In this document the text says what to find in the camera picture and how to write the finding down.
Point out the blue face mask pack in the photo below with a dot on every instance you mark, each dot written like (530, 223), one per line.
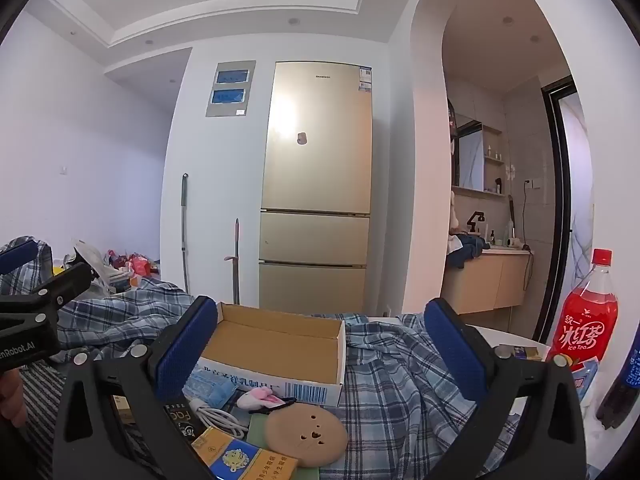
(210, 385)

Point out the person's left hand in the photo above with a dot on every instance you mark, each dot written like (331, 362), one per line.
(10, 400)

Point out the dark cola bottle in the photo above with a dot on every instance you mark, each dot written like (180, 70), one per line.
(625, 380)

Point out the beige vanity cabinet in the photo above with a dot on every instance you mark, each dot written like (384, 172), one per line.
(480, 280)

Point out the pink white plush toy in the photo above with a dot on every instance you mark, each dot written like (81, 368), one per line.
(260, 400)

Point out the gold refrigerator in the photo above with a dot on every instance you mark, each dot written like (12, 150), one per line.
(315, 185)

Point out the grey electrical panel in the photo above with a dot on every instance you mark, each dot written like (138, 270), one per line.
(225, 110)

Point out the white hair dryer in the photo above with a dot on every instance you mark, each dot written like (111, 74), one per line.
(515, 243)

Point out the cardboard box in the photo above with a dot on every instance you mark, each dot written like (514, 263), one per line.
(280, 345)

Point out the red iced tea bottle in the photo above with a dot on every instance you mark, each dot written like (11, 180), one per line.
(585, 310)

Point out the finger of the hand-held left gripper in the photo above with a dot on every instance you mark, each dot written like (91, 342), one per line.
(65, 282)
(20, 255)

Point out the red plastic bags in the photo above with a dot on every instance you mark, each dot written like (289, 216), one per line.
(137, 264)

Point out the grey striped cloth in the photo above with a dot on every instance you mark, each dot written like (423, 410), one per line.
(35, 395)

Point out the beige hanging plush toy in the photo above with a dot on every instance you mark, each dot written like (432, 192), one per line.
(455, 212)

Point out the fridge label sticker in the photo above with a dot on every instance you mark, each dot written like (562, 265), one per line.
(366, 79)

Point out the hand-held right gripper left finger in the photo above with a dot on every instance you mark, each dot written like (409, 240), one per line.
(187, 347)

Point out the bathroom wall socket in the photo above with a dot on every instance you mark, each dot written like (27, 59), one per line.
(532, 183)

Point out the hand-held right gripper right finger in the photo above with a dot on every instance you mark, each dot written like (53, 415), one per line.
(455, 352)

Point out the blue printed packet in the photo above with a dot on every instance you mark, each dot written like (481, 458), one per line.
(585, 377)

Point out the round wooden coaster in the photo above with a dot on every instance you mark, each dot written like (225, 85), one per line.
(305, 435)

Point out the bathroom mirror cabinet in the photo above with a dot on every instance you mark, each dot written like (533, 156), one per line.
(470, 155)

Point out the black pack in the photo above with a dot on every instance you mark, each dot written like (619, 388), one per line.
(182, 422)

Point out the fridge magnet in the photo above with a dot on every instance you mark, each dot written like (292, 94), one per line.
(301, 138)

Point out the blue plaid cloth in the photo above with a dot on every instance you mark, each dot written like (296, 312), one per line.
(390, 395)

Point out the thin pole with pink hook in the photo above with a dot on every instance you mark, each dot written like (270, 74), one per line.
(235, 260)

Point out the dark blue garment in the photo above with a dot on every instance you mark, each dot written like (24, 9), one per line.
(465, 252)

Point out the yellow cigarette pack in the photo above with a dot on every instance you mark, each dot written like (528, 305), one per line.
(235, 460)

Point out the black door frame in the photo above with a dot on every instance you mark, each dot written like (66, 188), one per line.
(560, 210)

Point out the dark gold-edged box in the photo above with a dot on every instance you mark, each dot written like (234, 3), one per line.
(522, 352)

